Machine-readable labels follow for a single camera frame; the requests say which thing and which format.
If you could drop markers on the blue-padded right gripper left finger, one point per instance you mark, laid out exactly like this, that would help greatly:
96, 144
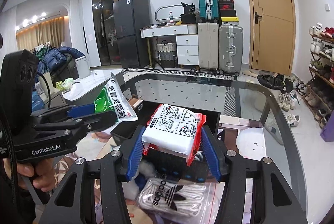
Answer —
74, 199

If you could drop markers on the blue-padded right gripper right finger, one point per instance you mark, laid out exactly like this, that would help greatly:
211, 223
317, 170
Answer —
273, 200

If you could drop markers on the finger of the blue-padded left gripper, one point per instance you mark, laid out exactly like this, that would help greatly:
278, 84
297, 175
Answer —
82, 110
100, 121

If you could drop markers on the green white medicine pouch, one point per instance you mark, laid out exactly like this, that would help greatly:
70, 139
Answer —
111, 98

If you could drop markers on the adidas laces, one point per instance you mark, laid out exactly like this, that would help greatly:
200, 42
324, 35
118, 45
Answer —
179, 202

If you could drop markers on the red white soft packet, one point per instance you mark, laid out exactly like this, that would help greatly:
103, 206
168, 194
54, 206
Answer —
174, 130

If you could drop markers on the person's left hand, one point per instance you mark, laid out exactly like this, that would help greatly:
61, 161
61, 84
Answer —
43, 174

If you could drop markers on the grey side cabinet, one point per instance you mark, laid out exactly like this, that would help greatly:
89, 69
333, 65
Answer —
84, 91

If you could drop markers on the blue puffer jacket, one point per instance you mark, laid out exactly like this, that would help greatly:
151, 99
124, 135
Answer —
59, 62

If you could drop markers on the purple bag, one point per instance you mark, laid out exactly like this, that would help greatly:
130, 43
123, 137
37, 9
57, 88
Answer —
327, 134

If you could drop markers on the woven laundry basket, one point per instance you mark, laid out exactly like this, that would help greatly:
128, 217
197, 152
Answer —
166, 50

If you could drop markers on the black refrigerator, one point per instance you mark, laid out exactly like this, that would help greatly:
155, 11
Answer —
130, 16

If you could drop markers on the wooden shoe rack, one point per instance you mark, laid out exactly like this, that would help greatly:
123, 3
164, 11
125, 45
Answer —
319, 96

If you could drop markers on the plastic water bottle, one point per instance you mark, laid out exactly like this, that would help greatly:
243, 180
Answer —
171, 18

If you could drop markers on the beige suitcase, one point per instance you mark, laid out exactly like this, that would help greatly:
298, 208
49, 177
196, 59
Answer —
208, 44

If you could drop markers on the silver suitcase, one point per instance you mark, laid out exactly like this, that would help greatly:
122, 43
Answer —
230, 49

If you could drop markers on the teal suitcase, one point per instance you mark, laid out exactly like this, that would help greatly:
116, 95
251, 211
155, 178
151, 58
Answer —
209, 10

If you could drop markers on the stack of shoe boxes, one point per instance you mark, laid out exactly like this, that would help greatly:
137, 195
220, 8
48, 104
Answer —
228, 13

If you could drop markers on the wooden door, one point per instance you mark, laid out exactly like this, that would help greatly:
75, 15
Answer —
272, 35

